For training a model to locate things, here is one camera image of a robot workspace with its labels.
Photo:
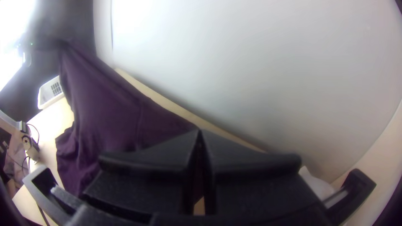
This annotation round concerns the white laundry basket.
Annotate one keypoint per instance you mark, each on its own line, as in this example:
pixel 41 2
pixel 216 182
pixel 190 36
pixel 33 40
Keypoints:
pixel 50 91

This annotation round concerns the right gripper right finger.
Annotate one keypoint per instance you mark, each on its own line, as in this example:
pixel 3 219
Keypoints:
pixel 251 185

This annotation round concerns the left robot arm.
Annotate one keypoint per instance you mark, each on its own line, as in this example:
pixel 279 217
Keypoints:
pixel 26 55

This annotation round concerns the black t-shirt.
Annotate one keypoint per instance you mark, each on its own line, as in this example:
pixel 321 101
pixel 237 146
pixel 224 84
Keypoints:
pixel 103 119

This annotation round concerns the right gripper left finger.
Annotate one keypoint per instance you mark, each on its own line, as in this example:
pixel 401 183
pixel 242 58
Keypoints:
pixel 147 185

